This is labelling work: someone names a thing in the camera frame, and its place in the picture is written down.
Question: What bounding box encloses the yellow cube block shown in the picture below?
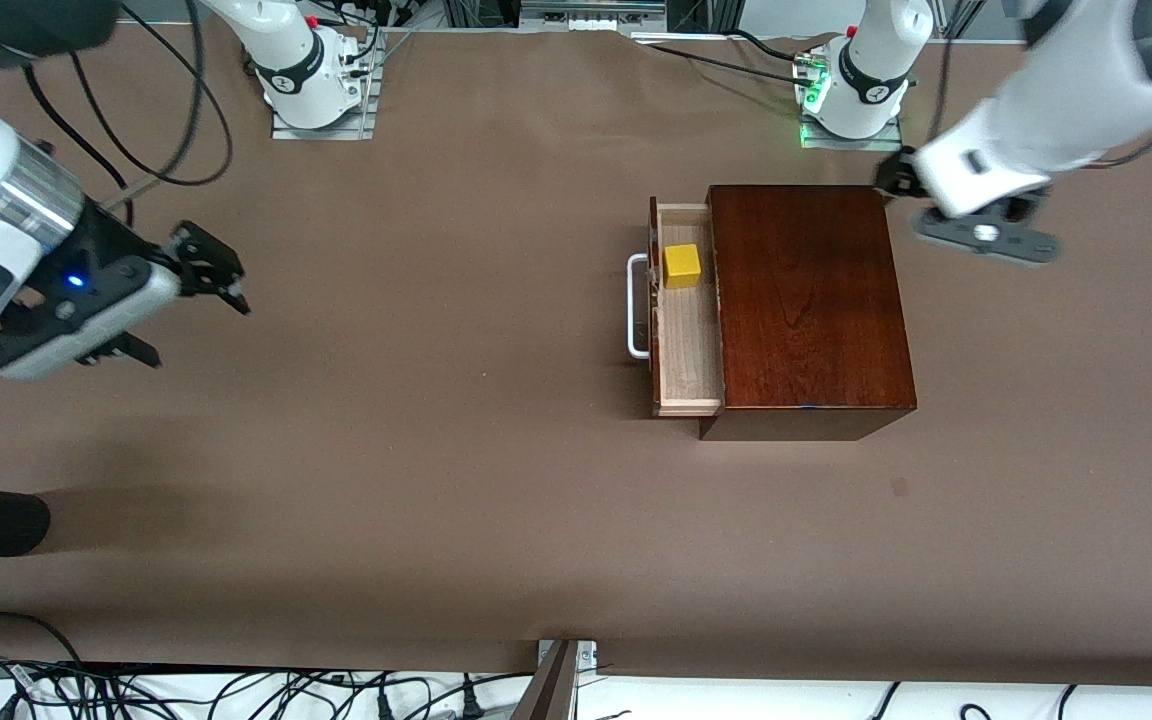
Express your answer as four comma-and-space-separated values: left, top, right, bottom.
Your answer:
663, 243, 703, 291

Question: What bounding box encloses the wooden drawer with white handle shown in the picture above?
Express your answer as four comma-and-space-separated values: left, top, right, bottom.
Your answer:
627, 196, 727, 419

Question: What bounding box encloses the dark wooden drawer cabinet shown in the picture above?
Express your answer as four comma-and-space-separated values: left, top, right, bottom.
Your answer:
699, 184, 919, 442

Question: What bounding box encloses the brown table cover sheet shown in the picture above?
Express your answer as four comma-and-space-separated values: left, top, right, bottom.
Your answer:
0, 20, 1152, 691

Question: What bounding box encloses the grey metal bar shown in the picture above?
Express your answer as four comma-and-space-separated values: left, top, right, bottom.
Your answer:
509, 640, 580, 720

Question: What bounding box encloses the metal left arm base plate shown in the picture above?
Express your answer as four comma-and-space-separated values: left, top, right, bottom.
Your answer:
801, 115, 905, 153

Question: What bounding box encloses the black cable with metal plug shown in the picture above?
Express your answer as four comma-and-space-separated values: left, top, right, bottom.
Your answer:
99, 0, 234, 211

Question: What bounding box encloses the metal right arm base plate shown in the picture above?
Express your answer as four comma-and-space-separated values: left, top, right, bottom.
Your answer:
271, 40, 382, 141

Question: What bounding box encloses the black base cable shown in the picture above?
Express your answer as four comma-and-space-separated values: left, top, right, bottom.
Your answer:
633, 40, 805, 83
726, 28, 802, 63

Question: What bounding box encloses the black frame post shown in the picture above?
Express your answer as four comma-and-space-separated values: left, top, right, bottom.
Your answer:
666, 0, 742, 33

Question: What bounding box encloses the thick black cable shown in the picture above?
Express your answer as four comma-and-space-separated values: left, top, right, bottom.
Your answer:
0, 612, 85, 669

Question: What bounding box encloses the small metal edge bracket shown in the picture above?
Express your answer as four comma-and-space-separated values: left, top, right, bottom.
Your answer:
538, 640, 599, 669

